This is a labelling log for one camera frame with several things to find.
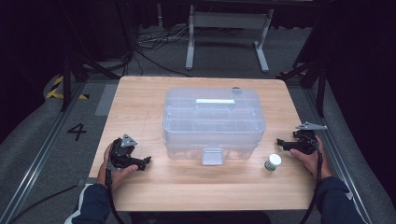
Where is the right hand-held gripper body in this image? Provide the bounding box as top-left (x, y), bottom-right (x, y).
top-left (291, 121), bottom-right (329, 156)

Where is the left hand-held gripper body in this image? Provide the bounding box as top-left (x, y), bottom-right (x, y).
top-left (107, 133), bottom-right (140, 171)

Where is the small white-lidded jar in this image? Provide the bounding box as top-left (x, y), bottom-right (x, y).
top-left (263, 153), bottom-right (283, 173)

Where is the clear plastic storage box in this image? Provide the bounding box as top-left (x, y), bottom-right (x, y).
top-left (162, 86), bottom-right (267, 167)

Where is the person's right hand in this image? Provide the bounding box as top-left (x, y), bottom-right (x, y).
top-left (289, 134), bottom-right (333, 180)

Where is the person's left hand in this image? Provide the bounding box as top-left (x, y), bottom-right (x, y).
top-left (95, 144), bottom-right (139, 191)

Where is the black tripod stand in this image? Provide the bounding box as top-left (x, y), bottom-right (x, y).
top-left (276, 15), bottom-right (330, 119)
top-left (59, 0), bottom-right (134, 113)

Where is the yellow and black floor tape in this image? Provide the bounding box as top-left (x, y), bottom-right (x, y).
top-left (45, 75), bottom-right (91, 101)

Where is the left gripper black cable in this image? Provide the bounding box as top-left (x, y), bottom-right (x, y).
top-left (105, 160), bottom-right (126, 224)

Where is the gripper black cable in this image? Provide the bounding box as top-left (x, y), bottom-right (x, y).
top-left (105, 160), bottom-right (126, 224)
top-left (298, 136), bottom-right (323, 224)

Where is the metal floor rail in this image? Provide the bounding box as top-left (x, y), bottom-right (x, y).
top-left (302, 87), bottom-right (373, 224)
top-left (0, 81), bottom-right (87, 224)

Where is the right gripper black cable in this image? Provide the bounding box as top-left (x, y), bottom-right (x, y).
top-left (298, 136), bottom-right (323, 224)

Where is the thin black floor cable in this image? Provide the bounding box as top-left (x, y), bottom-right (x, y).
top-left (8, 183), bottom-right (82, 224)

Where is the tangle of floor cables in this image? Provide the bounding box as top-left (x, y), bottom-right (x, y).
top-left (134, 25), bottom-right (191, 78)

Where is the grey metal desk frame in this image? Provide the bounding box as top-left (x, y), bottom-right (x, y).
top-left (185, 4), bottom-right (276, 75)

